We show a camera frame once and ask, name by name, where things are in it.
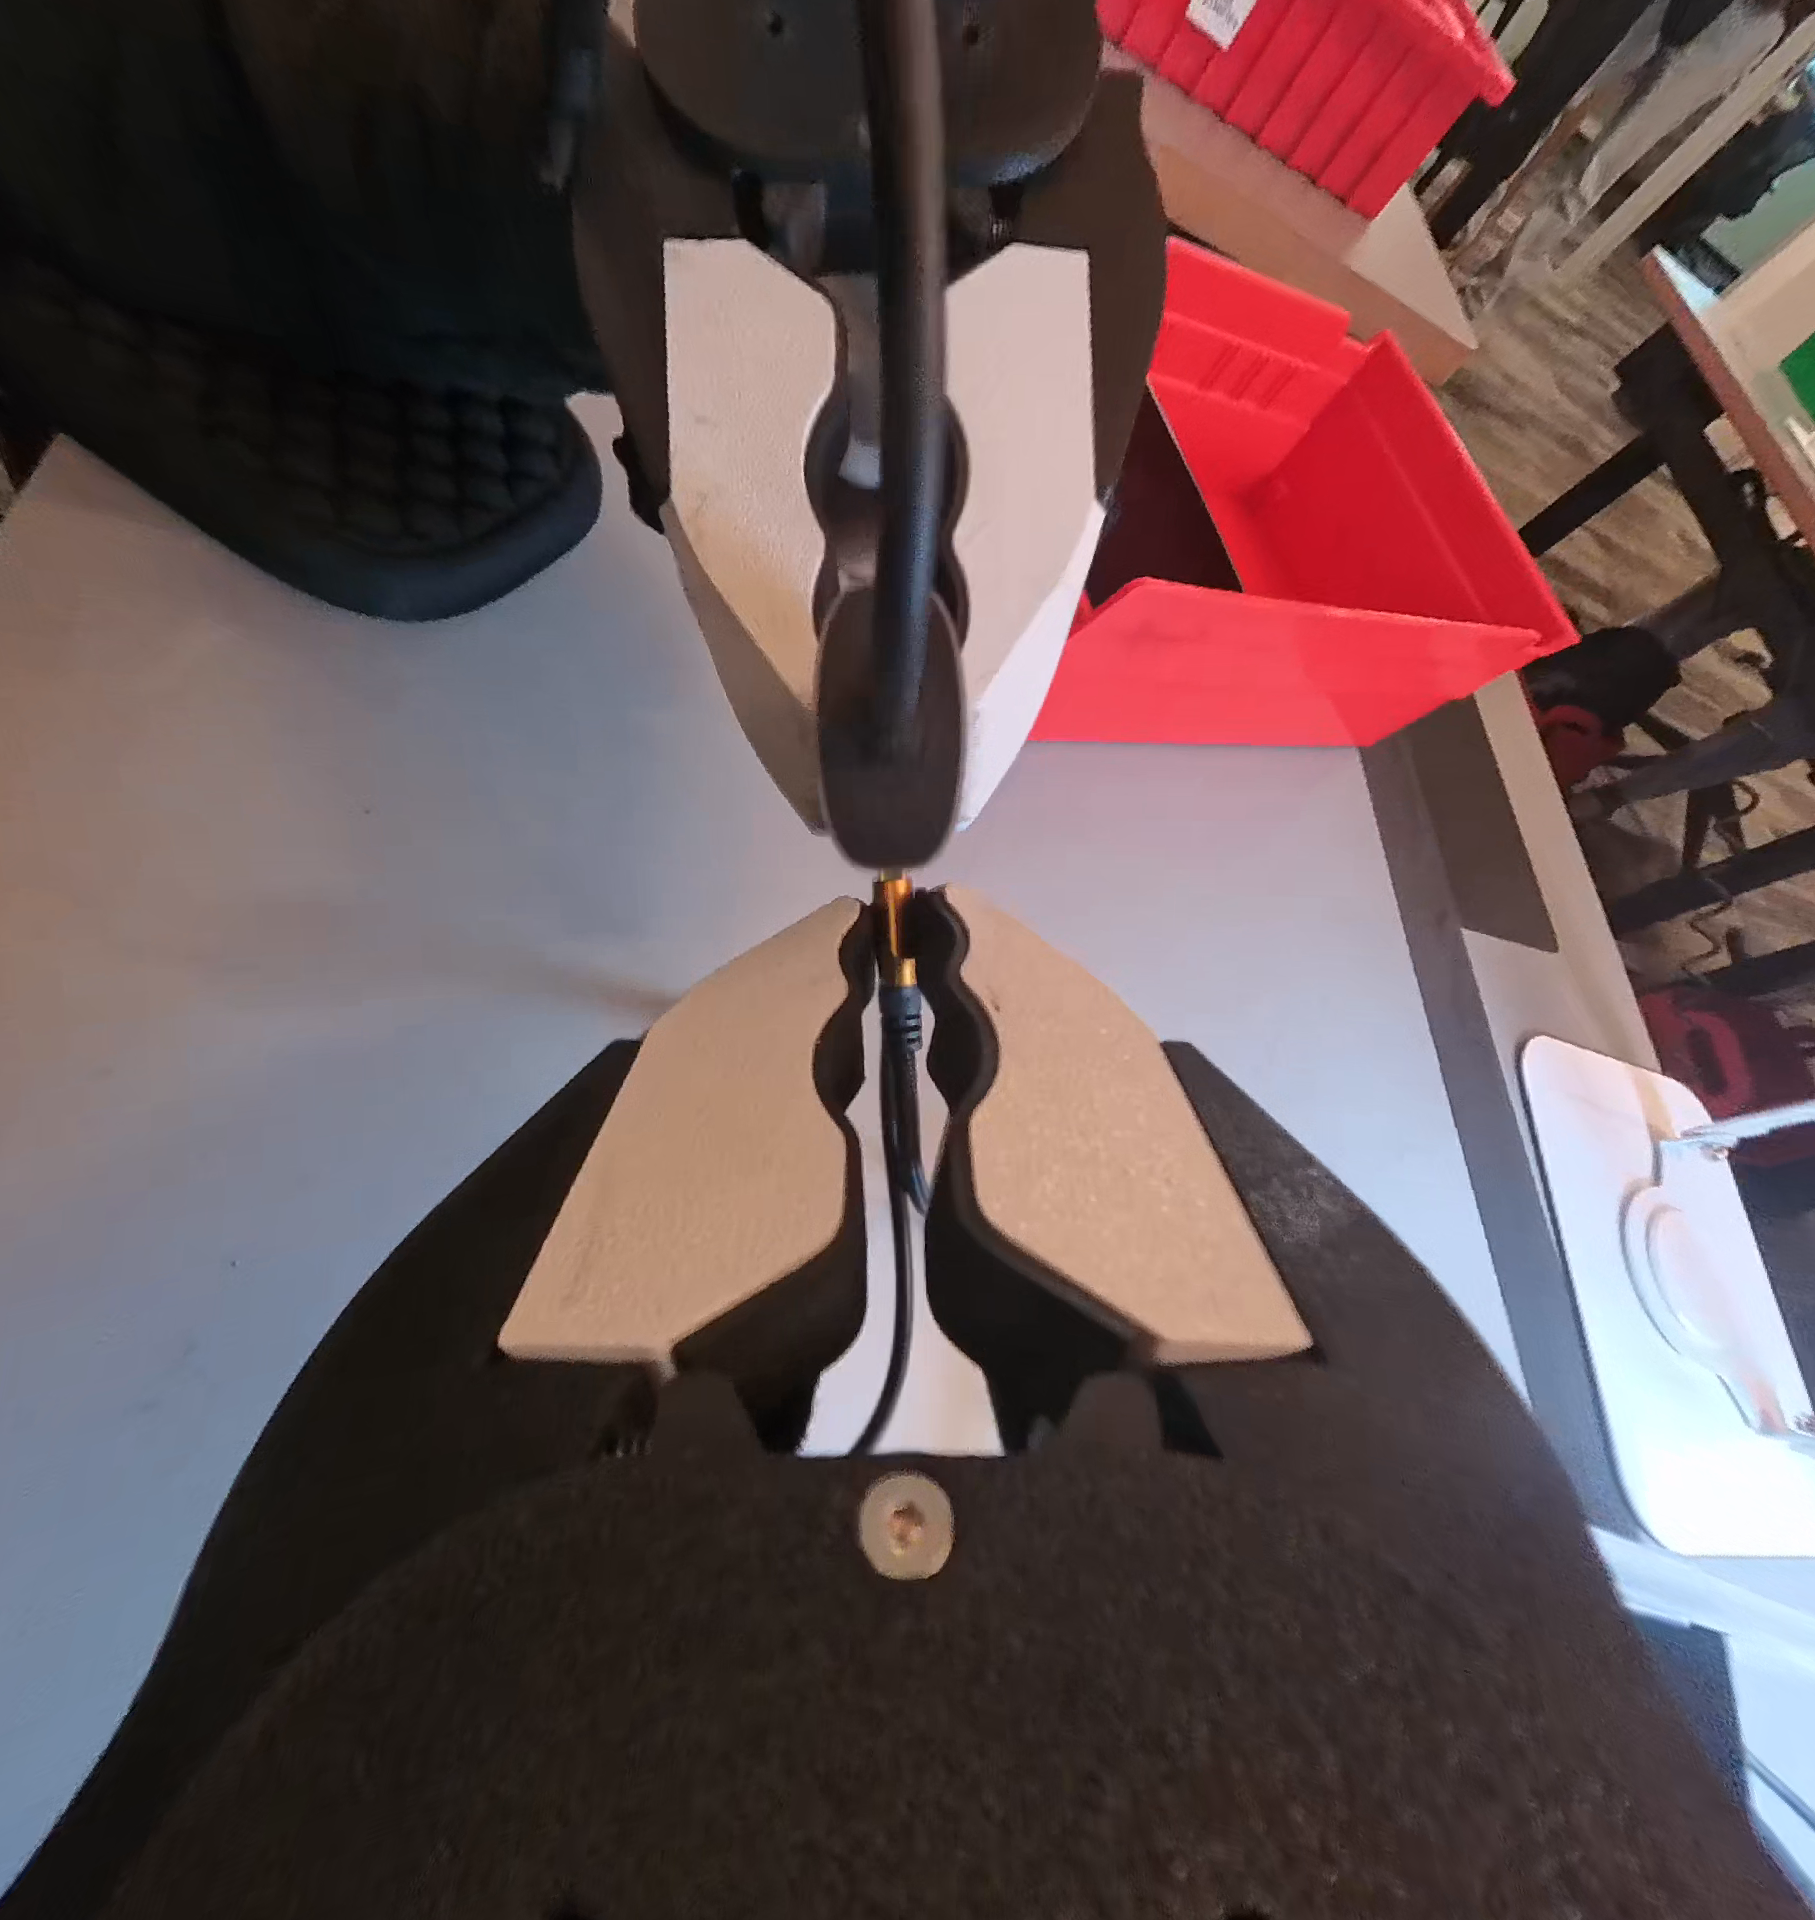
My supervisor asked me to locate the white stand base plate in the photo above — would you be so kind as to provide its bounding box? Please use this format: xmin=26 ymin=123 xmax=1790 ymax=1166
xmin=1519 ymin=1035 xmax=1815 ymax=1562

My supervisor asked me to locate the red plastic bin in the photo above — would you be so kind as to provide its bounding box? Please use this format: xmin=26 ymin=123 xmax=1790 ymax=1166
xmin=1028 ymin=237 xmax=1582 ymax=754

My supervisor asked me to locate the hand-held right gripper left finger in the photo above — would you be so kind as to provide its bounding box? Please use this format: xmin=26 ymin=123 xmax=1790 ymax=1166
xmin=501 ymin=897 xmax=868 ymax=1371

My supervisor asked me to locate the red ridged bin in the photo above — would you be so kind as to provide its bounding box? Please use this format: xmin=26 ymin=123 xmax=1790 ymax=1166
xmin=1101 ymin=0 xmax=1516 ymax=224

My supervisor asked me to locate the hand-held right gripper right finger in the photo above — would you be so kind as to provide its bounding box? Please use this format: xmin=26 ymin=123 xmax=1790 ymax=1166
xmin=928 ymin=885 xmax=1311 ymax=1363

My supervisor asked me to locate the black hub cable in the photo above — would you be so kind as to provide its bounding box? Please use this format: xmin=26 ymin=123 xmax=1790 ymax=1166
xmin=853 ymin=0 xmax=953 ymax=759

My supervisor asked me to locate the black seat cushion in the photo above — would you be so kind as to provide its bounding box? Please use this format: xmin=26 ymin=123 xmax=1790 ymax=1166
xmin=0 ymin=226 xmax=608 ymax=623

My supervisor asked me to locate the red bag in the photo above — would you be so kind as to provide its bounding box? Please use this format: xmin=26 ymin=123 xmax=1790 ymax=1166
xmin=1640 ymin=983 xmax=1815 ymax=1142

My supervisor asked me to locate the orange usb cable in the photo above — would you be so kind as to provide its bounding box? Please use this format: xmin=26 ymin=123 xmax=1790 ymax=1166
xmin=833 ymin=875 xmax=941 ymax=1460

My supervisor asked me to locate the wooden table with black legs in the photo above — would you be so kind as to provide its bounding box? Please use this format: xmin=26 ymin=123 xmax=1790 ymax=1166
xmin=1514 ymin=247 xmax=1815 ymax=962

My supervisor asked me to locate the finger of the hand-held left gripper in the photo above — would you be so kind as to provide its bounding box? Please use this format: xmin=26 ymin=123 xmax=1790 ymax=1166
xmin=943 ymin=247 xmax=1107 ymax=834
xmin=666 ymin=241 xmax=850 ymax=834

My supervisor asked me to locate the black usb hub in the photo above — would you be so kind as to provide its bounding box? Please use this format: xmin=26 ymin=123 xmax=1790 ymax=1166
xmin=806 ymin=407 xmax=976 ymax=875

